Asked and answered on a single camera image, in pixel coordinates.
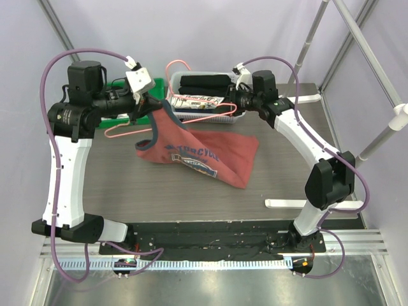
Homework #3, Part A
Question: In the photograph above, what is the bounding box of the green plastic tray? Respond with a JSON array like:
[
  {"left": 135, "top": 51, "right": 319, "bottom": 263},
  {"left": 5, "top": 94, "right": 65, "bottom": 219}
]
[{"left": 97, "top": 78, "right": 164, "bottom": 126}]

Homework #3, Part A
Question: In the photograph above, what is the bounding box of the pink wire hanger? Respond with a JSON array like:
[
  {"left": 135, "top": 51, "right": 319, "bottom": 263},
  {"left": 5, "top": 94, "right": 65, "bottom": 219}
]
[{"left": 104, "top": 59, "right": 238, "bottom": 138}]

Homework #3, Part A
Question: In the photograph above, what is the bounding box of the red tank top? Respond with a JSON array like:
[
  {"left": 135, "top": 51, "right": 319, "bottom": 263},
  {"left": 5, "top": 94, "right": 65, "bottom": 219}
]
[{"left": 135, "top": 100, "right": 259, "bottom": 189}]

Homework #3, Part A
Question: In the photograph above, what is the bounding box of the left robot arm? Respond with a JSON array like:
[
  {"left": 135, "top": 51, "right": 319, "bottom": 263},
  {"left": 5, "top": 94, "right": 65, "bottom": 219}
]
[{"left": 31, "top": 61, "right": 161, "bottom": 254}]

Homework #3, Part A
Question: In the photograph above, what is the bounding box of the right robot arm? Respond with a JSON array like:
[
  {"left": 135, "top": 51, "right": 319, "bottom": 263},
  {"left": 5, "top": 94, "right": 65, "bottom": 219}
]
[{"left": 229, "top": 67, "right": 355, "bottom": 252}]

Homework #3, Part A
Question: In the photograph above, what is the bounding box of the black folded garment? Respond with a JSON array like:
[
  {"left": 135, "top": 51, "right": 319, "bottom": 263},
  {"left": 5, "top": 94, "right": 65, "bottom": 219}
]
[{"left": 178, "top": 74, "right": 233, "bottom": 97}]

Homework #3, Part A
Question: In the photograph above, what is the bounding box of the white plastic basket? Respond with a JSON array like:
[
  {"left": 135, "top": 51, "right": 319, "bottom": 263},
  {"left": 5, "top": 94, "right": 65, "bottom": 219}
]
[{"left": 169, "top": 70, "right": 245, "bottom": 124}]

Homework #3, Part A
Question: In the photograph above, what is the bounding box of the grey clothes rack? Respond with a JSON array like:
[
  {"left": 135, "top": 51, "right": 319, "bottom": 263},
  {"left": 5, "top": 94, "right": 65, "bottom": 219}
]
[{"left": 283, "top": 1, "right": 407, "bottom": 214}]

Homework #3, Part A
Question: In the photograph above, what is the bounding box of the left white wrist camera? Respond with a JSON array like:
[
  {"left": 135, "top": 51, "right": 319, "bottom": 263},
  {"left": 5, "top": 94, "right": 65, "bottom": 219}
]
[{"left": 125, "top": 56, "right": 156, "bottom": 104}]

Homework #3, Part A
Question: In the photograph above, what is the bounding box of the grey aluminium frame post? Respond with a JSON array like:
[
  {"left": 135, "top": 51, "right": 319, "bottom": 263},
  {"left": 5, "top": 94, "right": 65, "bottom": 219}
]
[{"left": 37, "top": 0, "right": 74, "bottom": 51}]

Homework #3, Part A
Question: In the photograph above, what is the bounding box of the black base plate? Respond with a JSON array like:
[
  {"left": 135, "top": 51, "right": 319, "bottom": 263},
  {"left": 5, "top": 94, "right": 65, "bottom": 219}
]
[{"left": 98, "top": 218, "right": 329, "bottom": 261}]

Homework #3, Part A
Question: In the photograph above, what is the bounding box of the white slotted cable duct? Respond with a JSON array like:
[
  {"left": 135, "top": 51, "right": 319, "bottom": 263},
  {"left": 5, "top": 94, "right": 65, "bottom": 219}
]
[{"left": 54, "top": 258, "right": 293, "bottom": 271}]

